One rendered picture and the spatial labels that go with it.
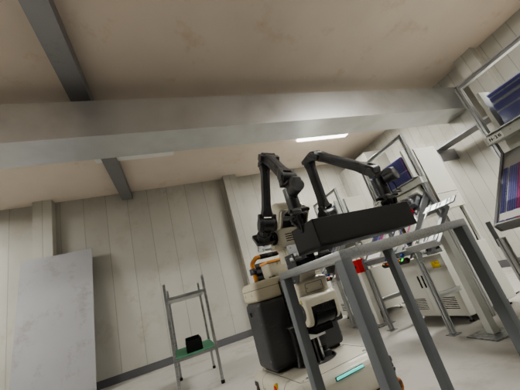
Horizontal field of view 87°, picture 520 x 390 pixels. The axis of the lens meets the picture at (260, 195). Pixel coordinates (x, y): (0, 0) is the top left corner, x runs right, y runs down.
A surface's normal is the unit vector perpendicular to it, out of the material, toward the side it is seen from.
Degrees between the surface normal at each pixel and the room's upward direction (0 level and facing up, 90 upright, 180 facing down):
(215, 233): 90
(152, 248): 90
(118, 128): 90
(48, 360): 82
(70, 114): 90
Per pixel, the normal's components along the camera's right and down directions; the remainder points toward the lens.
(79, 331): 0.21, -0.52
